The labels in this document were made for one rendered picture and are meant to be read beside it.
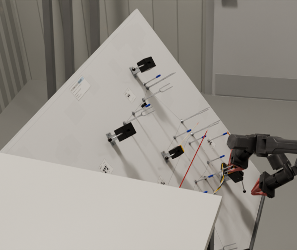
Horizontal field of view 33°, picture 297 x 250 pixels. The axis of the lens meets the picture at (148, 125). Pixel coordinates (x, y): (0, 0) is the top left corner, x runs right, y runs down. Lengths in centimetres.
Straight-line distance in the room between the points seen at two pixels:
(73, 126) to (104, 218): 73
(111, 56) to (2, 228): 109
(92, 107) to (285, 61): 308
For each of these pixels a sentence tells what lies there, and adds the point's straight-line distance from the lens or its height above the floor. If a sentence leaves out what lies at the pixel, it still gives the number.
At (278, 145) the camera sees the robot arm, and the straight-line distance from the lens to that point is 185.
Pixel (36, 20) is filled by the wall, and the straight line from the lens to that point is 499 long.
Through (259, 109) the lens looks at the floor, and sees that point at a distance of 463.
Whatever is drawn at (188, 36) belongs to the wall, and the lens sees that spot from 460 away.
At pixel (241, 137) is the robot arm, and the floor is 136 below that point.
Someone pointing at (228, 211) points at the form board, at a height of 101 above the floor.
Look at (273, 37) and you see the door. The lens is 448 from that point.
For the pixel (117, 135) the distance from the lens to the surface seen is 162.
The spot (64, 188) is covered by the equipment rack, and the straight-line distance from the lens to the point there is 99.
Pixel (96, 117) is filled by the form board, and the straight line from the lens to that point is 169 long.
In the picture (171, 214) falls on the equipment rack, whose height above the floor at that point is 185.
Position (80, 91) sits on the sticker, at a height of 164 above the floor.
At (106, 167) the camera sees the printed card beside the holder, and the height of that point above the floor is 146.
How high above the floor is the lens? 249
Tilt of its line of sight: 34 degrees down
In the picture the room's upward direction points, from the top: 3 degrees counter-clockwise
